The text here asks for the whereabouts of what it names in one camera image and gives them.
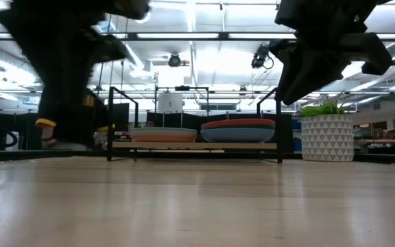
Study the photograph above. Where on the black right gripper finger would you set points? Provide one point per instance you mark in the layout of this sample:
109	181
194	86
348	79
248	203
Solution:
328	68
298	75

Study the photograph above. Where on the orange-red plate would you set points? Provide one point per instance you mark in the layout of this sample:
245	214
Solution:
237	122

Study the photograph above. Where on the blue plate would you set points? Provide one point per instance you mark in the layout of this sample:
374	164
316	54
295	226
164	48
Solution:
237	135

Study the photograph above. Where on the peach plate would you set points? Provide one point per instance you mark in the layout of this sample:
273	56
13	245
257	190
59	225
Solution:
163	138

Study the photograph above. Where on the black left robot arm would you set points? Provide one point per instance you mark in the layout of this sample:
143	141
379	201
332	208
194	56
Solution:
46	41

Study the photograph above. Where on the blue bin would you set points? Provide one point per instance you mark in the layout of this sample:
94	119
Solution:
297	137

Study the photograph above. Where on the green plant in patterned pot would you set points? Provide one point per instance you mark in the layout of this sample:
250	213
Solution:
328	137

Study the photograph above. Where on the wooden background table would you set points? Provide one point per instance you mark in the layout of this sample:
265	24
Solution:
389	141

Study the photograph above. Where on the black dish rack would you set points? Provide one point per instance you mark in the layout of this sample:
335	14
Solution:
218	145

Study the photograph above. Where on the round black ceiling fixture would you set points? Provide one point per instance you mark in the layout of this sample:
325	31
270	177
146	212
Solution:
174	60

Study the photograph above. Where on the white tank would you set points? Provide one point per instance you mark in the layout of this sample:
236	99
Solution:
170	103

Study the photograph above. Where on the black monitor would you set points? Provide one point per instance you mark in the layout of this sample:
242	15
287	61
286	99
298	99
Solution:
122	116

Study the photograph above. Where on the black ceiling camera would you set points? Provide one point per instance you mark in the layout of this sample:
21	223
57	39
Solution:
260	56

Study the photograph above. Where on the black overhead frame beam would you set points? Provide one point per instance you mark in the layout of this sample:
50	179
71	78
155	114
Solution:
223	35

